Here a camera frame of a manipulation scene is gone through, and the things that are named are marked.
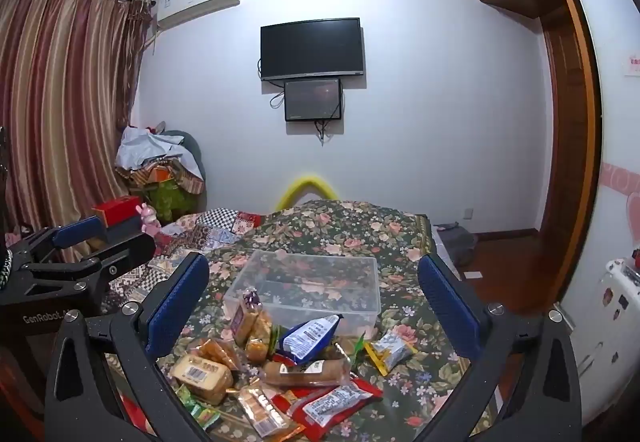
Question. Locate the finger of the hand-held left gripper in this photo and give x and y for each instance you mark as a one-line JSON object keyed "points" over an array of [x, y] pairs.
{"points": [[80, 229], [125, 249]]}

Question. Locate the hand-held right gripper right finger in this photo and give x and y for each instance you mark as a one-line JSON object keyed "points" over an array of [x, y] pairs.
{"points": [[450, 307]]}

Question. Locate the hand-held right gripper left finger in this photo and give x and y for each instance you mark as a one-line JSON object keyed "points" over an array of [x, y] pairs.
{"points": [[180, 302]]}

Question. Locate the clear orange cracker packet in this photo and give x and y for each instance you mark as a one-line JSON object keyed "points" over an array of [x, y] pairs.
{"points": [[220, 352]]}

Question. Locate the clear plastic storage box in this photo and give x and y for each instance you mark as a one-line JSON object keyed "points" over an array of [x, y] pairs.
{"points": [[310, 282]]}

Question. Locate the blue white snack packet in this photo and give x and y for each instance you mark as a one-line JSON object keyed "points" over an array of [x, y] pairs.
{"points": [[307, 336]]}

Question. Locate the dark grey box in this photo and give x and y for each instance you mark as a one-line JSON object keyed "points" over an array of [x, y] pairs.
{"points": [[125, 224]]}

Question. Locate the pink plush toy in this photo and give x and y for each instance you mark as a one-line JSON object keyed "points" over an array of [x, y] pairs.
{"points": [[148, 219]]}

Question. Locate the white paper sheet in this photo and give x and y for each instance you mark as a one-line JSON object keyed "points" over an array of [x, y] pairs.
{"points": [[473, 275]]}

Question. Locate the red box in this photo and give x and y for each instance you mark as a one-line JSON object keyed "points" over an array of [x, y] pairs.
{"points": [[117, 208]]}

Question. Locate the grey bag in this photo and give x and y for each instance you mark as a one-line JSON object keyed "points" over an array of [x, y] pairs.
{"points": [[457, 242]]}

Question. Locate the green printed bag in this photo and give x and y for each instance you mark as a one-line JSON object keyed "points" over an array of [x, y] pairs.
{"points": [[170, 202]]}

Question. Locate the purple label cracker packet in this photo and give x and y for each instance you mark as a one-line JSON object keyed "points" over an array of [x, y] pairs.
{"points": [[245, 317]]}

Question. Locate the yellow edged white snack packet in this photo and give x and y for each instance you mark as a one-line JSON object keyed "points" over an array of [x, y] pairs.
{"points": [[392, 348]]}

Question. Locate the tan biscuit pack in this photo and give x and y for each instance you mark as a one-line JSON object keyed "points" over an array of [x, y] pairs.
{"points": [[200, 378]]}

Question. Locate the patchwork quilt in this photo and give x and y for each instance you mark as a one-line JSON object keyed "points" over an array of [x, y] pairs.
{"points": [[220, 227]]}

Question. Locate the striped patterned cloth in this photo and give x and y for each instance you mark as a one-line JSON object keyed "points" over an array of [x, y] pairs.
{"points": [[165, 174]]}

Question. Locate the small orange cracker packet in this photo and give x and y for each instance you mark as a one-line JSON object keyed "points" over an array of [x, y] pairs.
{"points": [[260, 339]]}

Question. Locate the green candy packet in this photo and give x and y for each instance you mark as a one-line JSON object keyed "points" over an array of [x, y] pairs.
{"points": [[185, 397], [206, 417]]}

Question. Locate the green wrapper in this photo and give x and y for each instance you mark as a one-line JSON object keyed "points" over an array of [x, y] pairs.
{"points": [[358, 347]]}

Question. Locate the pile of clothes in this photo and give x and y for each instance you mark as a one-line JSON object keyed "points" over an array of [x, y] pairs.
{"points": [[145, 146]]}

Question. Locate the floral blanket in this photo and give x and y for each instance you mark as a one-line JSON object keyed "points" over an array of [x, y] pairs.
{"points": [[350, 232]]}

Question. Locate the striped brown curtain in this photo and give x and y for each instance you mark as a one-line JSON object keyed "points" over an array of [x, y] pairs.
{"points": [[60, 96]]}

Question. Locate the clear striped biscuit packet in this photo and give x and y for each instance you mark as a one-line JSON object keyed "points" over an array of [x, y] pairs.
{"points": [[262, 409]]}

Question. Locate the long brown bread packet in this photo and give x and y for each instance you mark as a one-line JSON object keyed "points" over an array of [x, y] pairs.
{"points": [[305, 372]]}

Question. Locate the white stickered appliance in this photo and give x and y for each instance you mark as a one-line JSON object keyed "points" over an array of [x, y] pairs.
{"points": [[600, 322]]}

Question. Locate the red snack packet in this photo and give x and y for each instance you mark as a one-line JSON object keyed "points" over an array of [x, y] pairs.
{"points": [[335, 404]]}

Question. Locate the white air conditioner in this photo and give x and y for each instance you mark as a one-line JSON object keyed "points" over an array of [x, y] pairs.
{"points": [[195, 1]]}

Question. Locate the pink label sticker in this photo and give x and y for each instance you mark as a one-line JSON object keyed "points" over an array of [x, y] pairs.
{"points": [[633, 64]]}

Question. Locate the wall socket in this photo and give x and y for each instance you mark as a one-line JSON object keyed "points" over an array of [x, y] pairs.
{"points": [[468, 213]]}

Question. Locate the yellow padded rail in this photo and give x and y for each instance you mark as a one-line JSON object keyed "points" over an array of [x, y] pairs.
{"points": [[307, 184]]}

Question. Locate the pink wall decal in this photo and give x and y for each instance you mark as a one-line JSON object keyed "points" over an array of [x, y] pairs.
{"points": [[620, 177]]}

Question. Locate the small black wall monitor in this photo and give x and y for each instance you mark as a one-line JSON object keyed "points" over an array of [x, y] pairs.
{"points": [[312, 99]]}

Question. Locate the large black wall television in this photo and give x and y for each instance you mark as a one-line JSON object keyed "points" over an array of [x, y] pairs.
{"points": [[310, 49]]}

